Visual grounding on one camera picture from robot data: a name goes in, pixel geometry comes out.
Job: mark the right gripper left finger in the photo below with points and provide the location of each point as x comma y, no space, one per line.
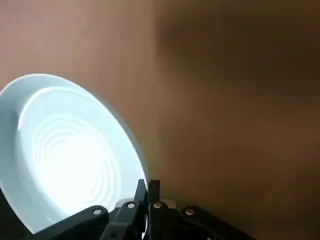
125,220

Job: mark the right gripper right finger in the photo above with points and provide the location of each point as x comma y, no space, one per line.
170,225

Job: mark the blue plate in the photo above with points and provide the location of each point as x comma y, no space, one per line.
62,150

